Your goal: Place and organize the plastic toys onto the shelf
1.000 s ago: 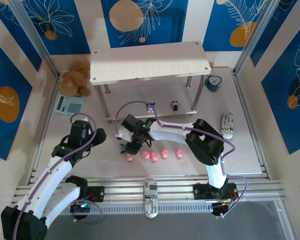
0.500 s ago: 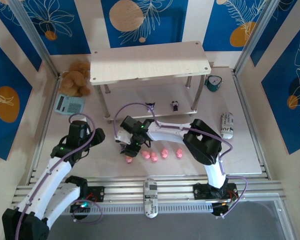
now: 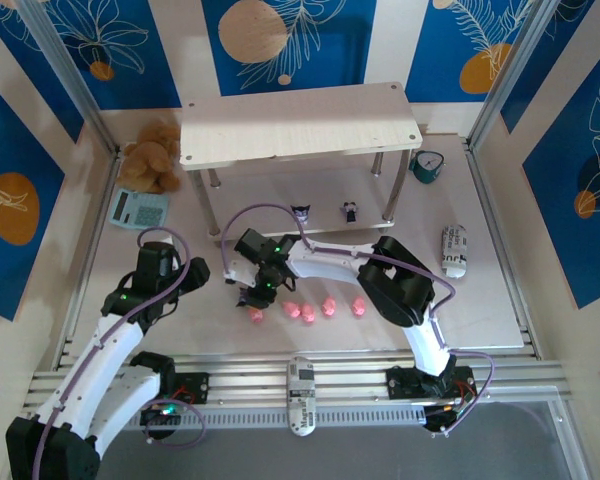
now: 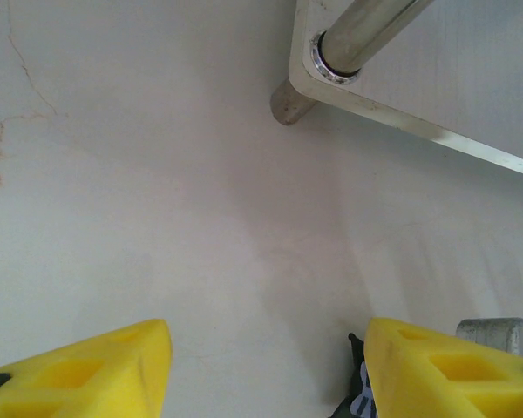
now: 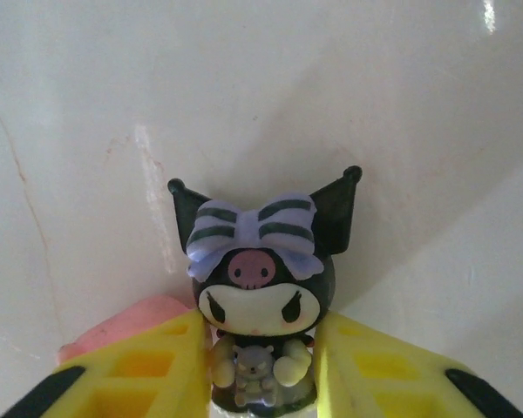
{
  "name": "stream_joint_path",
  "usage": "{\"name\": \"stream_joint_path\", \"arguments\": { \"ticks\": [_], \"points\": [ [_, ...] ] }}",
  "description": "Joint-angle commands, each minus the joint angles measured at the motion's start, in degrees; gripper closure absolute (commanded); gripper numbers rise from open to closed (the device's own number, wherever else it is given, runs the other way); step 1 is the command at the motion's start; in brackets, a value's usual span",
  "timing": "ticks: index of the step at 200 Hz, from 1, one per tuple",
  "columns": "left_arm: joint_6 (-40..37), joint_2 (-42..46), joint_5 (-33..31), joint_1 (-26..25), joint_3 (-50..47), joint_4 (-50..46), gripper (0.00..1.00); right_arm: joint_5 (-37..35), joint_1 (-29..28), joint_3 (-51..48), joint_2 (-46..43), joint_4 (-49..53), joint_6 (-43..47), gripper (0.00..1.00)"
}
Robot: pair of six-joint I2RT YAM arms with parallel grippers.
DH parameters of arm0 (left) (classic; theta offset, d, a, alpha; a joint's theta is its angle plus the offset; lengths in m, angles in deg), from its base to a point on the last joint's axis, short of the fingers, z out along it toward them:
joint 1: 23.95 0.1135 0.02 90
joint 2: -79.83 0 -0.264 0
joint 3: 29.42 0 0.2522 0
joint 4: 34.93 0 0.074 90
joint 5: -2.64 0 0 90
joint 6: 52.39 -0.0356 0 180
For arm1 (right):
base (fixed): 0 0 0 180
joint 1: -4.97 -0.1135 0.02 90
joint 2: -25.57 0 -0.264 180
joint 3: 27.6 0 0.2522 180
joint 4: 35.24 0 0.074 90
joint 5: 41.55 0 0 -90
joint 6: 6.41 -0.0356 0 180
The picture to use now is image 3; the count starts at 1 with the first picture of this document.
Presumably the white two-tier shelf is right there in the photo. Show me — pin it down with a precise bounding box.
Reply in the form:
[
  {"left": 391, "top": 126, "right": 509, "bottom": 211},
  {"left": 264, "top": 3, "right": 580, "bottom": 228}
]
[{"left": 178, "top": 81, "right": 424, "bottom": 245}]

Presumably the light blue calculator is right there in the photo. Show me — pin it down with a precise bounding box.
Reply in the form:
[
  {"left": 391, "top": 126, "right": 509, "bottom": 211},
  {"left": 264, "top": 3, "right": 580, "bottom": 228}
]
[{"left": 108, "top": 189, "right": 172, "bottom": 232}]

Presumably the brown plush toy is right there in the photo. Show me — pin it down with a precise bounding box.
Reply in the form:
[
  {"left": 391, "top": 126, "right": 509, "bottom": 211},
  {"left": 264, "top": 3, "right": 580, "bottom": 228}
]
[{"left": 117, "top": 123, "right": 183, "bottom": 196}]

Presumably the small electronics board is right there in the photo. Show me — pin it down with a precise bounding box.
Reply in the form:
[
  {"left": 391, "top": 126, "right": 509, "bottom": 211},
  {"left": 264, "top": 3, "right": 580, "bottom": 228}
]
[
  {"left": 139, "top": 401, "right": 187, "bottom": 429},
  {"left": 422, "top": 402, "right": 467, "bottom": 437}
]

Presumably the white patterned can right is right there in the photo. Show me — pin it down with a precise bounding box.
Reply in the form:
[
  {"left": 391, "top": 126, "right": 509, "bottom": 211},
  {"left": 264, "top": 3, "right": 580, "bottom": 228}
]
[{"left": 439, "top": 224, "right": 469, "bottom": 282}]

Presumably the green alarm clock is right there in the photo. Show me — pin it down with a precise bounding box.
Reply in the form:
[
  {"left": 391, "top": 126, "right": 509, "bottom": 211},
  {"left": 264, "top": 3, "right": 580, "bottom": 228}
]
[{"left": 410, "top": 149, "right": 446, "bottom": 187}]

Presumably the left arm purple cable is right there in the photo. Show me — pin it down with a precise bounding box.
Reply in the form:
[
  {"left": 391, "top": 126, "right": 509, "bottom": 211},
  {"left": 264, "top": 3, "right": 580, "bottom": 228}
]
[{"left": 32, "top": 227, "right": 206, "bottom": 480}]

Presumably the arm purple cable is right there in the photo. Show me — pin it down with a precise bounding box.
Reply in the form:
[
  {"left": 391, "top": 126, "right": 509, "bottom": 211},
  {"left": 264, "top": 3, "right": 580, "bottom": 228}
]
[
  {"left": 32, "top": 227, "right": 206, "bottom": 480},
  {"left": 221, "top": 201, "right": 496, "bottom": 441}
]

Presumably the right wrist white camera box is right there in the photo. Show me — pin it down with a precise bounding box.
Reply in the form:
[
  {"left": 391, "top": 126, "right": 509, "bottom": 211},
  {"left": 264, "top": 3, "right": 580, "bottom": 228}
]
[{"left": 223, "top": 258, "right": 249, "bottom": 287}]

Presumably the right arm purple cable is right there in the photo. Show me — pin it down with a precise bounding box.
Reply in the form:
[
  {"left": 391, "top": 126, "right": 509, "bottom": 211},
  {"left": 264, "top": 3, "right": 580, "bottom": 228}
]
[{"left": 221, "top": 201, "right": 496, "bottom": 441}]

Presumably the aluminium rail base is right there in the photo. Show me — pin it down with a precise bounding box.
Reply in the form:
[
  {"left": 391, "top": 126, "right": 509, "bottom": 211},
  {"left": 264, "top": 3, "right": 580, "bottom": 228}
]
[{"left": 22, "top": 347, "right": 576, "bottom": 417}]

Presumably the grey slotted cable duct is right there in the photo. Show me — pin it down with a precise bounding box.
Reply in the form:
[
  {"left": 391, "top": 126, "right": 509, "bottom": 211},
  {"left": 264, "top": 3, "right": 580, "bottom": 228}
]
[{"left": 43, "top": 409, "right": 429, "bottom": 433}]

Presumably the aluminium corner post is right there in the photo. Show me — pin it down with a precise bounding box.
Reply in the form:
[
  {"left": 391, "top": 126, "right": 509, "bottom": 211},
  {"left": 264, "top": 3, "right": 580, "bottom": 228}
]
[
  {"left": 15, "top": 0, "right": 120, "bottom": 158},
  {"left": 467, "top": 0, "right": 556, "bottom": 151}
]

